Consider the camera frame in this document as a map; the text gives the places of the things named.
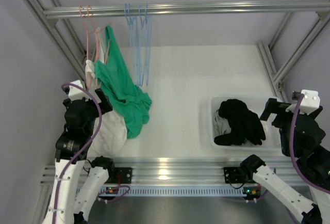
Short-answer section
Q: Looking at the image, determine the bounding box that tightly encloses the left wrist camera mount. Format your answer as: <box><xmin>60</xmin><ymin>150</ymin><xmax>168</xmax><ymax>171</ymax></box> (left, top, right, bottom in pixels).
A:
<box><xmin>63</xmin><ymin>79</ymin><xmax>101</xmax><ymax>103</ymax></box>

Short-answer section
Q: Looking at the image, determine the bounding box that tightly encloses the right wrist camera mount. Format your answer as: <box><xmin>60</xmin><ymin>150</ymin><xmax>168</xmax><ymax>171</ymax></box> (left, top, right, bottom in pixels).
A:
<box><xmin>291</xmin><ymin>89</ymin><xmax>320</xmax><ymax>115</ymax></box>

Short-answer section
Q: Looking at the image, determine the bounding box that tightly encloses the black garment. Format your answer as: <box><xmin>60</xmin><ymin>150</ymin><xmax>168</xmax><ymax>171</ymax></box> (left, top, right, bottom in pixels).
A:
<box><xmin>219</xmin><ymin>99</ymin><xmax>266</xmax><ymax>146</ymax></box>

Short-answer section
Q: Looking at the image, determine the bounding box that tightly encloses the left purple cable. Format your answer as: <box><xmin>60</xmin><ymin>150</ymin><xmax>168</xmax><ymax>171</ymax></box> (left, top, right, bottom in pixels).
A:
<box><xmin>51</xmin><ymin>83</ymin><xmax>131</xmax><ymax>224</ymax></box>

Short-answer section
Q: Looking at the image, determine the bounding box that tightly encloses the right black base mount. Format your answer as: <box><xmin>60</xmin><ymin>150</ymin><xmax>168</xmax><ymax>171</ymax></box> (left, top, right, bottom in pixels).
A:
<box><xmin>223</xmin><ymin>167</ymin><xmax>246</xmax><ymax>184</ymax></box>

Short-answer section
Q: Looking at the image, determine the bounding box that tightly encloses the large white garment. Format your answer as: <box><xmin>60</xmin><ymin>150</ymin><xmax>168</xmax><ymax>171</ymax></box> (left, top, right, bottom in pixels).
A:
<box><xmin>87</xmin><ymin>27</ymin><xmax>127</xmax><ymax>158</ymax></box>

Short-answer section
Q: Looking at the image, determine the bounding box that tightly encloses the pink wire hanger outer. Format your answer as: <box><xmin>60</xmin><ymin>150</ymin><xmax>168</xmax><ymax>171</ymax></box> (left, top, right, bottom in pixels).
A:
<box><xmin>78</xmin><ymin>5</ymin><xmax>95</xmax><ymax>90</ymax></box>

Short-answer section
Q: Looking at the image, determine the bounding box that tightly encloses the perforated cable duct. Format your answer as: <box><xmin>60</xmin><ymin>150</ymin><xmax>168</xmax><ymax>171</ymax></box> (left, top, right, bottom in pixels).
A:
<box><xmin>77</xmin><ymin>185</ymin><xmax>248</xmax><ymax>197</ymax></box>

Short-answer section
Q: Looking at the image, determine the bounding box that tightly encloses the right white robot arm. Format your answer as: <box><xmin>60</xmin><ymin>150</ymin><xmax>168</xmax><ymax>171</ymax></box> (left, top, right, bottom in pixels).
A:
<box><xmin>239</xmin><ymin>94</ymin><xmax>329</xmax><ymax>223</ymax></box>

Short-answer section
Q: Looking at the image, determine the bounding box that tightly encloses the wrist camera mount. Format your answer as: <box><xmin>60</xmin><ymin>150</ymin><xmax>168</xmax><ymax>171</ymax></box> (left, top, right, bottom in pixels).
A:
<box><xmin>63</xmin><ymin>79</ymin><xmax>101</xmax><ymax>103</ymax></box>
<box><xmin>291</xmin><ymin>89</ymin><xmax>320</xmax><ymax>115</ymax></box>

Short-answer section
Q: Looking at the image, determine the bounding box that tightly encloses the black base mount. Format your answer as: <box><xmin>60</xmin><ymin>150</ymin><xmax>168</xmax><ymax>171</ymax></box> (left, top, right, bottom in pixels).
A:
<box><xmin>112</xmin><ymin>167</ymin><xmax>133</xmax><ymax>185</ymax></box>
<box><xmin>223</xmin><ymin>167</ymin><xmax>246</xmax><ymax>184</ymax></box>

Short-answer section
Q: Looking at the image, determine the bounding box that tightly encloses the aluminium hanging rail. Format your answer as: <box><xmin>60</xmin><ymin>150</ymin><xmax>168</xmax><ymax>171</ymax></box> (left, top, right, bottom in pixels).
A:
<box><xmin>43</xmin><ymin>0</ymin><xmax>329</xmax><ymax>20</ymax></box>

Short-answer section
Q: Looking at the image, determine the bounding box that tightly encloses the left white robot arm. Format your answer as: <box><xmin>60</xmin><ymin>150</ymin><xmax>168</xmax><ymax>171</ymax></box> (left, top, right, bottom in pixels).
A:
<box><xmin>43</xmin><ymin>89</ymin><xmax>117</xmax><ymax>223</ymax></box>

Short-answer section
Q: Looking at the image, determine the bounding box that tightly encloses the light blue wire hanger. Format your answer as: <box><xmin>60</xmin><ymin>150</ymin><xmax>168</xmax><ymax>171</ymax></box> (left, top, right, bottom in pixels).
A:
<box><xmin>124</xmin><ymin>3</ymin><xmax>138</xmax><ymax>85</ymax></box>

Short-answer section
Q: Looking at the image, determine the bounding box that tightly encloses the front aluminium rail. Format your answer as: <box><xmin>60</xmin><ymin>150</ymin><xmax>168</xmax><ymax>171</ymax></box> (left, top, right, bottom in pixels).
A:
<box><xmin>41</xmin><ymin>156</ymin><xmax>306</xmax><ymax>187</ymax></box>

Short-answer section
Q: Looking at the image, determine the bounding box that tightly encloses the green garment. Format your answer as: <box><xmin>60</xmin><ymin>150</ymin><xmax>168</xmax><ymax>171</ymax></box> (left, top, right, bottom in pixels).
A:
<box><xmin>95</xmin><ymin>25</ymin><xmax>152</xmax><ymax>139</ymax></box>

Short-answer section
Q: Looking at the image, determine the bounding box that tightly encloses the blue wire hanger with green garment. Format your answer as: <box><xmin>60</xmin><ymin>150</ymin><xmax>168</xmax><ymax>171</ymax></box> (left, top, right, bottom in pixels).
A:
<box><xmin>143</xmin><ymin>4</ymin><xmax>152</xmax><ymax>86</ymax></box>

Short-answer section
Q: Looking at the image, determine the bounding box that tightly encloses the clear plastic basket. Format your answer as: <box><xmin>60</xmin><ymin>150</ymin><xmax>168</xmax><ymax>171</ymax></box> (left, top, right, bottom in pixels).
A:
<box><xmin>208</xmin><ymin>94</ymin><xmax>284</xmax><ymax>152</ymax></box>

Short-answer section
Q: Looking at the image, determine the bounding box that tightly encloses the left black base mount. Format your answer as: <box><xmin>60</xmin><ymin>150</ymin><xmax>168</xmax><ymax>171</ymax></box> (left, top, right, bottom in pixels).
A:
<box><xmin>112</xmin><ymin>167</ymin><xmax>133</xmax><ymax>185</ymax></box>

